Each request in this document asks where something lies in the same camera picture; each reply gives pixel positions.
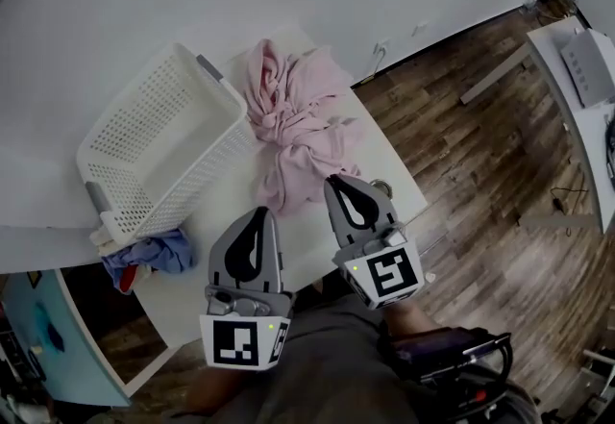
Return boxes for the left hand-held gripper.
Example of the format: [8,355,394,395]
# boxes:
[199,206,295,373]

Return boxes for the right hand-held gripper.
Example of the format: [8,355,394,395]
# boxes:
[323,174,427,311]

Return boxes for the blue clothes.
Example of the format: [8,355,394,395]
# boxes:
[100,228,199,289]

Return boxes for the pink clothes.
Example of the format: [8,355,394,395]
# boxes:
[241,37,364,218]

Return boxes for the red clothes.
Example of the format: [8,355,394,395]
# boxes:
[116,264,140,294]

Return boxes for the white perforated plastic basket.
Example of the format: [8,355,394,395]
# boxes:
[75,42,258,245]

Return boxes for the person's left forearm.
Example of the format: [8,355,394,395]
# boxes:
[180,365,278,424]

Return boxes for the person's right forearm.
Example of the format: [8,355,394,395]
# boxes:
[378,297,441,341]

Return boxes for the round metal table grommet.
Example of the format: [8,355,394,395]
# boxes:
[368,178,394,200]

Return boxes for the person's grey shorts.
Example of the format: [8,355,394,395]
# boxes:
[206,280,542,424]

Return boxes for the folded beige towel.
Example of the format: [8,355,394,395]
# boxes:
[87,225,119,256]

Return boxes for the grey desk crossbar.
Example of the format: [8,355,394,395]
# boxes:
[459,45,533,106]

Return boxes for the light blue board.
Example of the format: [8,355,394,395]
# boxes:
[0,267,132,410]

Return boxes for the white side desk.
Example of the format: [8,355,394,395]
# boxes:
[525,15,615,236]

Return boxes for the white box device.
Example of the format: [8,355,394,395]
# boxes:
[560,27,615,109]

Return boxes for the black floor cable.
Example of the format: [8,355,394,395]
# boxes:
[549,185,590,212]

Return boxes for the white chair frame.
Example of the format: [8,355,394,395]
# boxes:
[578,347,615,416]

